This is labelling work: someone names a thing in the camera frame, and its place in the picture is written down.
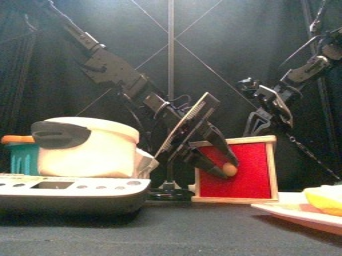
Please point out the round wooden drawer knob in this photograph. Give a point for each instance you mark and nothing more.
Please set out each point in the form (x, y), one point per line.
(230, 169)

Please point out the red wooden drawer box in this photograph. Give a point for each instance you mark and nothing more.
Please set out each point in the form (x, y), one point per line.
(249, 173)

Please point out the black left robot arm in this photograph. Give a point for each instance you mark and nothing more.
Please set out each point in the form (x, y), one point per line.
(111, 68)

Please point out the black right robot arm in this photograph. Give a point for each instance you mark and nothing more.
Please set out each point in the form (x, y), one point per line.
(311, 63)

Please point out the white plate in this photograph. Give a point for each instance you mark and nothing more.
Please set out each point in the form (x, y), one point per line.
(289, 210)

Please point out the yellow toy food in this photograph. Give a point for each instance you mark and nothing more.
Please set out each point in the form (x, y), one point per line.
(325, 200)

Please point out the kitchen scale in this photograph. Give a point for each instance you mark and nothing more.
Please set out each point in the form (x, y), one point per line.
(67, 193)

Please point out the orange toy food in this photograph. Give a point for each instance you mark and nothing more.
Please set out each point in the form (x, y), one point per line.
(17, 139)

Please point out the teal toy basket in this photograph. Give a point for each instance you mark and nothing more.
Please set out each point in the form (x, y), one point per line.
(21, 160)

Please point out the black vertical frame pole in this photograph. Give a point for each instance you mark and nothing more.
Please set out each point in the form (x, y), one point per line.
(171, 50)

